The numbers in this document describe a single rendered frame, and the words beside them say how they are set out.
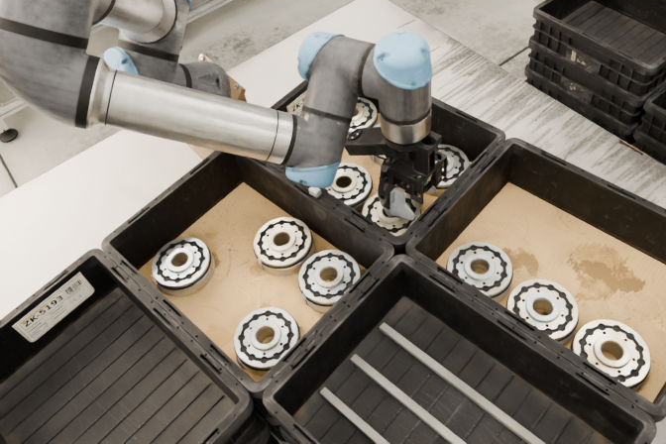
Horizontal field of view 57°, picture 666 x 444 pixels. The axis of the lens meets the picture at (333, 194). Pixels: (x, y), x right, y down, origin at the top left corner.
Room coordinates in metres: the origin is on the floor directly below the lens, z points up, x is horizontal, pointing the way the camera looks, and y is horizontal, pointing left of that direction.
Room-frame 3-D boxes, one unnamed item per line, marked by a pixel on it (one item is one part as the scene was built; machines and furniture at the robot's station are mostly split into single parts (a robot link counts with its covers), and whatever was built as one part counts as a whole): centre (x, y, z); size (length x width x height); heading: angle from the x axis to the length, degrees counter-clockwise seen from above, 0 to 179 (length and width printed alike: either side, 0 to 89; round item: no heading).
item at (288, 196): (0.58, 0.16, 0.87); 0.40 x 0.30 x 0.11; 38
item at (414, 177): (0.64, -0.13, 0.99); 0.09 x 0.08 x 0.12; 42
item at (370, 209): (0.63, -0.09, 0.86); 0.10 x 0.10 x 0.01
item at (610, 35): (1.36, -0.91, 0.37); 0.40 x 0.30 x 0.45; 28
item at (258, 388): (0.58, 0.16, 0.92); 0.40 x 0.30 x 0.02; 38
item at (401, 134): (0.64, -0.13, 1.07); 0.08 x 0.08 x 0.05
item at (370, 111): (0.90, -0.07, 0.86); 0.10 x 0.10 x 0.01
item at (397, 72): (0.64, -0.13, 1.15); 0.09 x 0.08 x 0.11; 52
